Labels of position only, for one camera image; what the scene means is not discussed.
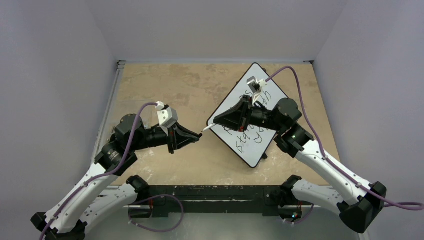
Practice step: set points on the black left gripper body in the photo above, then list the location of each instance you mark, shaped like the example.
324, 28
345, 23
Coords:
158, 136

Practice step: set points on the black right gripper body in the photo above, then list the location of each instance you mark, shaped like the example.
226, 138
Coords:
245, 113

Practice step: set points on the black whiteboard marker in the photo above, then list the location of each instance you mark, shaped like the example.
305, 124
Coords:
208, 127

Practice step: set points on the white whiteboard black frame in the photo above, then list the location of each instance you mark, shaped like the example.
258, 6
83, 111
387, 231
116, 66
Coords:
250, 145

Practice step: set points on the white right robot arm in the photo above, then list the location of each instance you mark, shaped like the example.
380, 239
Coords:
355, 200

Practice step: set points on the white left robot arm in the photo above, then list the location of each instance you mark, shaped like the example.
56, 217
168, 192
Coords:
80, 211

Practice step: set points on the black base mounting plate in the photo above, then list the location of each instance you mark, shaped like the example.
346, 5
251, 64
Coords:
158, 201

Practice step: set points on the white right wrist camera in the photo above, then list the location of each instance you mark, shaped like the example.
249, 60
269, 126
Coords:
257, 88

